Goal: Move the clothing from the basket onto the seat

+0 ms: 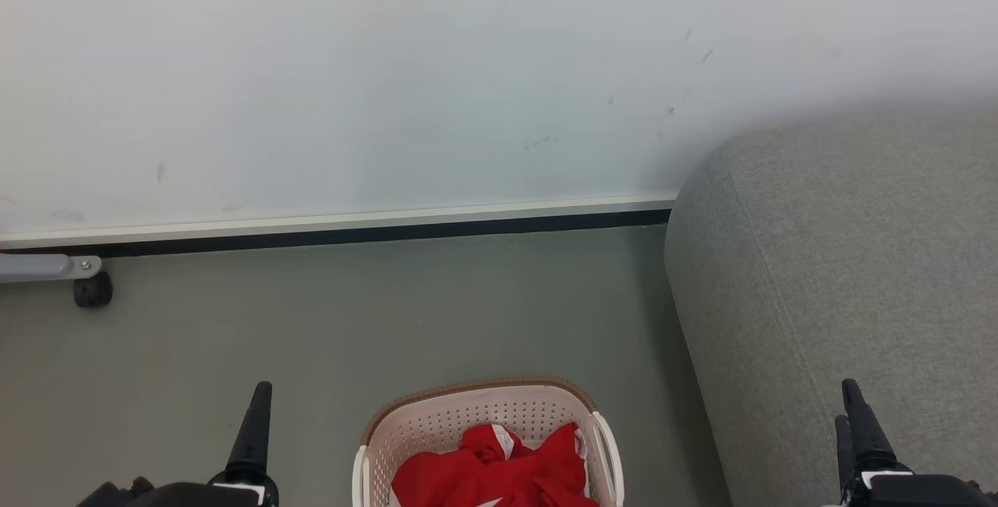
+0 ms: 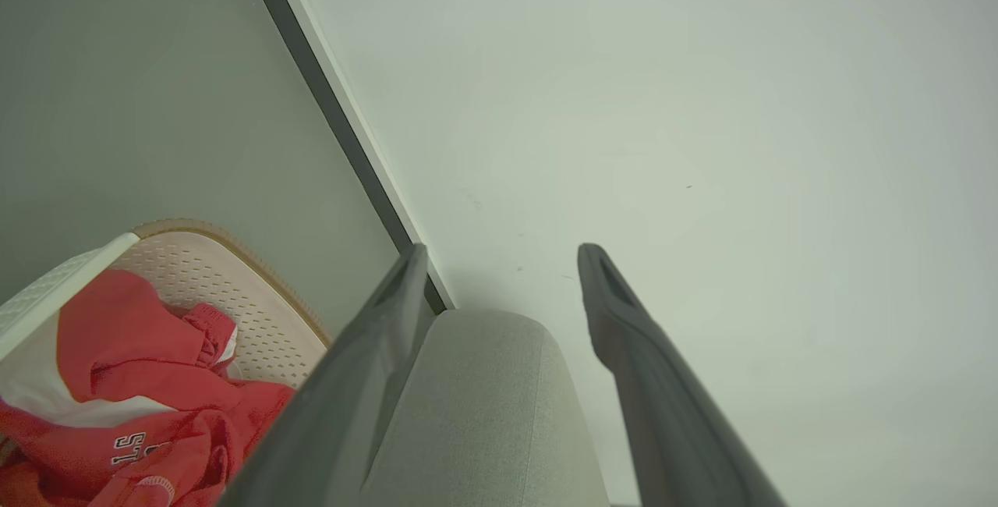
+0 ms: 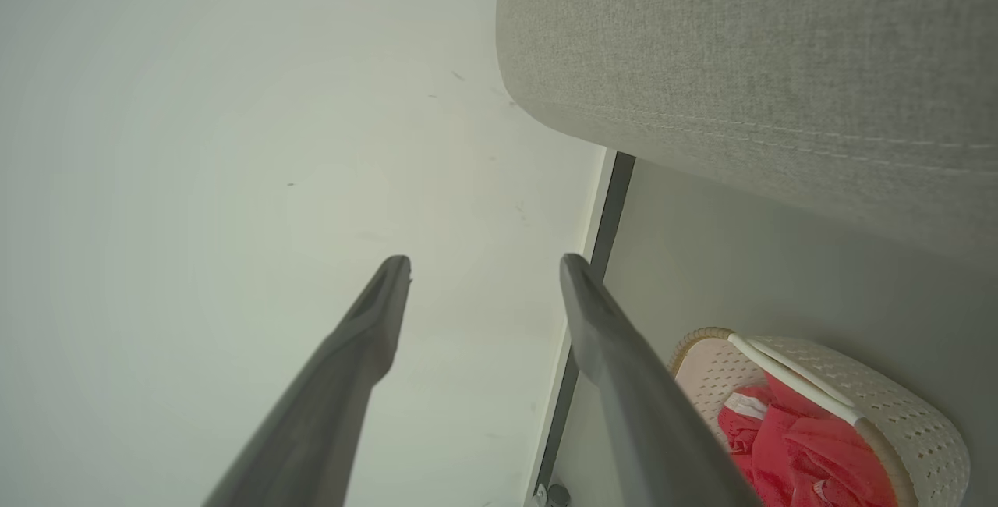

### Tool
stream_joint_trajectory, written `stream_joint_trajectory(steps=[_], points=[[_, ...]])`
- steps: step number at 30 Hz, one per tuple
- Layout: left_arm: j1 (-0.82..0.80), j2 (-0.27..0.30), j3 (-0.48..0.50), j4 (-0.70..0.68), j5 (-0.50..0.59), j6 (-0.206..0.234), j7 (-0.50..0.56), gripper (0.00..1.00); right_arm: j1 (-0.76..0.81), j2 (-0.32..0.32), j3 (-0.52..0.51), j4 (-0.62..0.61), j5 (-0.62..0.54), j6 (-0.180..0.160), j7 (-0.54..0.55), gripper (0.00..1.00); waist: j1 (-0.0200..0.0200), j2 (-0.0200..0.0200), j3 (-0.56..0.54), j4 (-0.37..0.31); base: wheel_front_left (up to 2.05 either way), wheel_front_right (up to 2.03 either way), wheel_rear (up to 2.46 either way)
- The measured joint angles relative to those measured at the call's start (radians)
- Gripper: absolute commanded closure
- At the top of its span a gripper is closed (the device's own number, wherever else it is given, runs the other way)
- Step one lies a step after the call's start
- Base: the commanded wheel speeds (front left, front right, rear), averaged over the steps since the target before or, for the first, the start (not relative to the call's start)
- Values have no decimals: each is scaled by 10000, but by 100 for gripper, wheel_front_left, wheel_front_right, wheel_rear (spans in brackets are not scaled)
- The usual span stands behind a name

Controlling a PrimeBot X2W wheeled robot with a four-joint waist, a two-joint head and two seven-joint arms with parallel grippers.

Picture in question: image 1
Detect red shorts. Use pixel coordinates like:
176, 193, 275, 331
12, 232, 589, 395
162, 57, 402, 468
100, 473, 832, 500
534, 422, 600, 507

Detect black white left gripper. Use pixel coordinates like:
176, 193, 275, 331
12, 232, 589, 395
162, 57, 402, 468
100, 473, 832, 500
156, 381, 280, 507

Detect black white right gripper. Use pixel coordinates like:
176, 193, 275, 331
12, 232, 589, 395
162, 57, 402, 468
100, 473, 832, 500
835, 379, 993, 507

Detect white perforated laundry basket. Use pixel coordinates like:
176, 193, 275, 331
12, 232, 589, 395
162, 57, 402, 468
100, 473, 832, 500
352, 377, 625, 507

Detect white black wall baseboard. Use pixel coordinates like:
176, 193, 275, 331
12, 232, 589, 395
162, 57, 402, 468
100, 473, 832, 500
0, 195, 678, 258

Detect black caster wheel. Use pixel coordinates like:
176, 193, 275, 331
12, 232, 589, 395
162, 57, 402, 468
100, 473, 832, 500
74, 273, 114, 309

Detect grey fabric sofa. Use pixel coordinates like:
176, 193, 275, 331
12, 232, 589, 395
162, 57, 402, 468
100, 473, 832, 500
664, 105, 998, 507

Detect red white jersey shirt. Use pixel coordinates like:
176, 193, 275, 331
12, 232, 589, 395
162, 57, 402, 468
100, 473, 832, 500
390, 424, 547, 507

